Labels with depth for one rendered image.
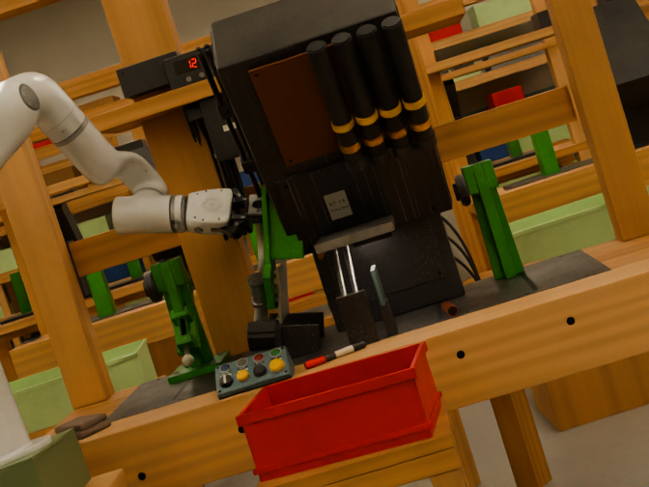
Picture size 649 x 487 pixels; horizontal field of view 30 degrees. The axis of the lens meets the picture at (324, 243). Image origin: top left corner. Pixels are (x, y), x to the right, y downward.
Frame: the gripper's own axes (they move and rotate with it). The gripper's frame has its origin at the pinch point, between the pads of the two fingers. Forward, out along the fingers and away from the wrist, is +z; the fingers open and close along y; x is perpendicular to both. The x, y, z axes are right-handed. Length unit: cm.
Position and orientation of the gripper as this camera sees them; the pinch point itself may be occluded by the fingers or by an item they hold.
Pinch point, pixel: (255, 211)
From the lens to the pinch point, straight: 268.4
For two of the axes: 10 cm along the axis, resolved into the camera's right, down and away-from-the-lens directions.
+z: 10.0, -0.3, -0.6
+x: 0.6, 6.2, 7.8
